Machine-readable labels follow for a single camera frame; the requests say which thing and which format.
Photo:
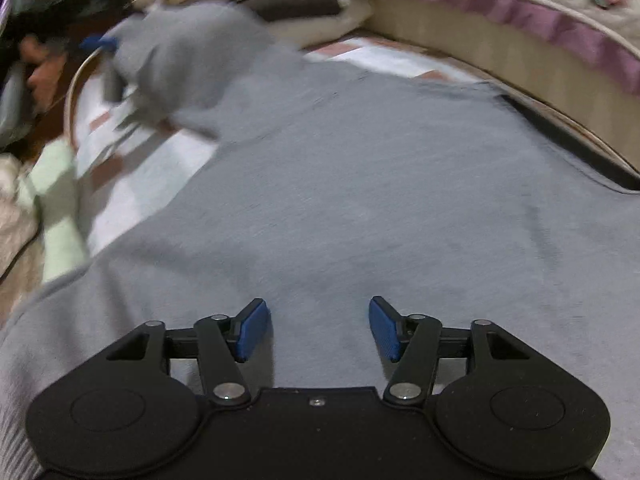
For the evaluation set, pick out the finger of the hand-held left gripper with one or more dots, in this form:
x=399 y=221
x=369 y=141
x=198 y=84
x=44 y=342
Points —
x=97 y=43
x=112 y=85

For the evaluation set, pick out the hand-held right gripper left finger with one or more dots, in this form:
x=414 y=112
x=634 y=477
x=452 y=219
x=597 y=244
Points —
x=252 y=330

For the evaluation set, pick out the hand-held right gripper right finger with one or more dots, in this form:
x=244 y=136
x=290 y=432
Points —
x=385 y=327

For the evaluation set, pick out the grey knit sweater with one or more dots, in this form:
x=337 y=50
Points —
x=350 y=185

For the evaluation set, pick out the person's left hand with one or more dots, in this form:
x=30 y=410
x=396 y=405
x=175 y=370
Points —
x=45 y=77

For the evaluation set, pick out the light green cloth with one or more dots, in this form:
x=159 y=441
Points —
x=57 y=185

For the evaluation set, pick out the cream cloth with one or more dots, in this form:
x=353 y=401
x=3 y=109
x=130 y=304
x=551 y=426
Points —
x=15 y=220

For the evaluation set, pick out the dark brown folded garment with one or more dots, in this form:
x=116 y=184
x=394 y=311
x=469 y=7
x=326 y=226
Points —
x=300 y=5

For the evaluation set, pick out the black and white pillow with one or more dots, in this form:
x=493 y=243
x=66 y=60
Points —
x=325 y=27

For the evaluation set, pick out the beige bed base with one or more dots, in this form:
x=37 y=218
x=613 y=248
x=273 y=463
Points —
x=450 y=30

